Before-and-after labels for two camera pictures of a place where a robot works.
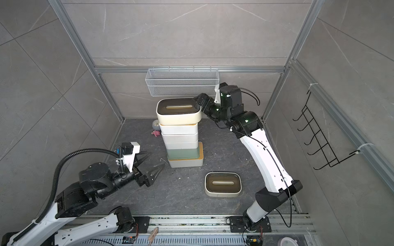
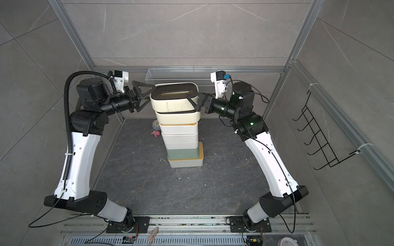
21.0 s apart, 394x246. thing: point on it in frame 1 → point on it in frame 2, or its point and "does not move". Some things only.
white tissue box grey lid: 182,145 does not move
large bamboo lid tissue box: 189,162 does not move
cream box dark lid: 178,111 does not move
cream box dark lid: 222,184 → 173,97
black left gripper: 150,179 → 134,101
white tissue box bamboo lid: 180,138 does not move
